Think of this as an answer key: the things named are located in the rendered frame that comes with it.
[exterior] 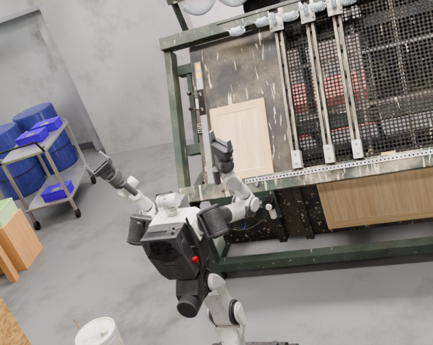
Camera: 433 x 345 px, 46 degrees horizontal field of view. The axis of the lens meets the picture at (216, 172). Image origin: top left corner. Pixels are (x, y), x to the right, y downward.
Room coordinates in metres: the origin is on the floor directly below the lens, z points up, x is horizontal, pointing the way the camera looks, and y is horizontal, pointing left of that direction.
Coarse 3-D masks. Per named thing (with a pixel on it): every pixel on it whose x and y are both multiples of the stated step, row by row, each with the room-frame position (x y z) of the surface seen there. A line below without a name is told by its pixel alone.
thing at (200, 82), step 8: (200, 64) 3.93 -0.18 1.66; (200, 72) 3.90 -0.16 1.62; (200, 80) 3.87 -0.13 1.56; (200, 88) 3.84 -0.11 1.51; (208, 120) 3.72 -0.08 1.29; (208, 128) 3.67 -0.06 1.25; (208, 136) 3.63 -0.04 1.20; (208, 144) 3.61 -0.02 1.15; (208, 152) 3.58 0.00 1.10; (208, 160) 3.55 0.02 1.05; (208, 168) 3.52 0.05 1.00; (208, 176) 3.50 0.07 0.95
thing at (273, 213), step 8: (256, 192) 3.25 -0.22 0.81; (264, 192) 3.22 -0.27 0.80; (272, 192) 3.20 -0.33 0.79; (216, 200) 3.38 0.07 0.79; (224, 200) 3.35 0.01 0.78; (264, 200) 3.23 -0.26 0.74; (272, 200) 3.17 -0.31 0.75; (264, 208) 3.24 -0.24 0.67; (272, 208) 3.14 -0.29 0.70; (256, 216) 3.27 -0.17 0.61; (264, 216) 3.25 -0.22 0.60; (272, 216) 3.16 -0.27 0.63; (280, 216) 3.20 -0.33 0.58
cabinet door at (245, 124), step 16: (224, 112) 3.67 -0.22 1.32; (240, 112) 3.61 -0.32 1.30; (256, 112) 3.55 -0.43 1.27; (224, 128) 3.62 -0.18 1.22; (240, 128) 3.56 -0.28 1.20; (256, 128) 3.49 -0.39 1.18; (240, 144) 3.50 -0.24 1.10; (256, 144) 3.44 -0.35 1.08; (240, 160) 3.45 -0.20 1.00; (256, 160) 3.39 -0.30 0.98; (240, 176) 3.39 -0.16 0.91
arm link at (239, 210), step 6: (252, 198) 2.32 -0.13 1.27; (234, 204) 2.29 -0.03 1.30; (240, 204) 2.29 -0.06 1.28; (252, 204) 2.30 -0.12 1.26; (258, 204) 2.33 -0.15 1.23; (234, 210) 2.23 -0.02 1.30; (240, 210) 2.25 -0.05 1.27; (246, 210) 2.28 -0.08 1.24; (252, 210) 2.29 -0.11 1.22; (234, 216) 2.21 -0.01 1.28; (240, 216) 2.25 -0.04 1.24; (246, 216) 2.27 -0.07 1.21
